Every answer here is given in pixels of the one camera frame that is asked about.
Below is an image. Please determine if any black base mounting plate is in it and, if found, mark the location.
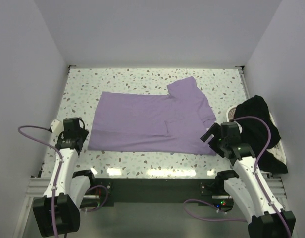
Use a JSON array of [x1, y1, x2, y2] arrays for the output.
[[85, 178, 244, 209]]

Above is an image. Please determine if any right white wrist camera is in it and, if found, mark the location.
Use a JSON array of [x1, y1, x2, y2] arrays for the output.
[[235, 122, 243, 133]]

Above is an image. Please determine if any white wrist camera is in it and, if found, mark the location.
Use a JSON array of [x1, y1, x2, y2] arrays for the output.
[[235, 122, 243, 133], [50, 119, 63, 134]]

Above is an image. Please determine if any purple t shirt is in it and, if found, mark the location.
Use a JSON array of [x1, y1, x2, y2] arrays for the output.
[[88, 77, 216, 156]]

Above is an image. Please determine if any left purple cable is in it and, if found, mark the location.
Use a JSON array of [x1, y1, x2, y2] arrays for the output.
[[17, 125, 108, 238]]

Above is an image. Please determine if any purple cable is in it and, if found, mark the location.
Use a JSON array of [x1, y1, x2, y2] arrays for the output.
[[183, 116, 292, 238], [17, 125, 108, 238]]

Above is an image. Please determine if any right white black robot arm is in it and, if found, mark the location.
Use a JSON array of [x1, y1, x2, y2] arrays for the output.
[[201, 122, 296, 238]]

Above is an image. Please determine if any black t shirt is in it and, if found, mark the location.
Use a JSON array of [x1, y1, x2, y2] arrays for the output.
[[234, 95, 281, 170]]

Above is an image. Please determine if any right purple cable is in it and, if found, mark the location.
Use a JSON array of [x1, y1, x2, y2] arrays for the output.
[[183, 116, 292, 238]]

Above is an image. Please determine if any white laundry basket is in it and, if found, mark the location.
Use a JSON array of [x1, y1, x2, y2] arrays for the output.
[[226, 106, 288, 174]]

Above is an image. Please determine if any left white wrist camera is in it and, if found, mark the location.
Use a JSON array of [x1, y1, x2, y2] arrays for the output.
[[50, 119, 63, 134]]

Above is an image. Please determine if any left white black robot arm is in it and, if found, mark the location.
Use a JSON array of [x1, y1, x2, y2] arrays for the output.
[[33, 118, 97, 238]]

